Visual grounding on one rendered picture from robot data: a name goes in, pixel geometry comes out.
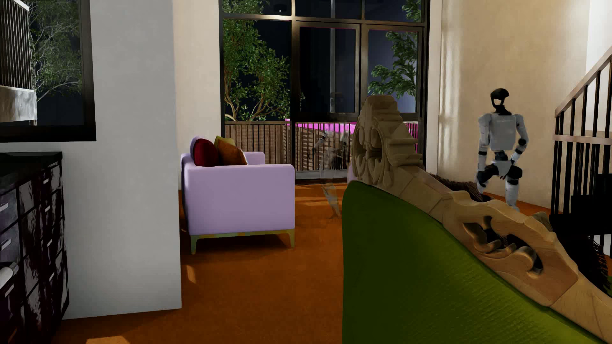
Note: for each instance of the black framed glass door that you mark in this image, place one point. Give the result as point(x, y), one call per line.
point(325, 71)

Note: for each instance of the olive green cushion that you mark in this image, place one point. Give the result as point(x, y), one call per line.
point(223, 140)

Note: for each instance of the dark wooden stair railing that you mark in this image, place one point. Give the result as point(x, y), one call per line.
point(581, 157)

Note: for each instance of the light purple sofa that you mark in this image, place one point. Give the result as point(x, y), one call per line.
point(239, 196)

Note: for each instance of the white humanoid robot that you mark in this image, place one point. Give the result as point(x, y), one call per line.
point(500, 132)

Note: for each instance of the black chest of drawers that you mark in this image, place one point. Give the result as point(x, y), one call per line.
point(28, 243)

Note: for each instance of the orange brown cushion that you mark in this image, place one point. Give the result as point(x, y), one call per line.
point(231, 154)

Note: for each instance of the dark red cushion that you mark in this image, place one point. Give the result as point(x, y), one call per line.
point(204, 153)

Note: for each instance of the black framed window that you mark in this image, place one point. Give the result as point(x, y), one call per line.
point(48, 67)

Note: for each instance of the green sofa carved wood frame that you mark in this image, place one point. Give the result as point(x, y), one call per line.
point(411, 258)

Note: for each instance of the wooden slat balcony fence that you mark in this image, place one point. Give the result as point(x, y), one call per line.
point(258, 141)

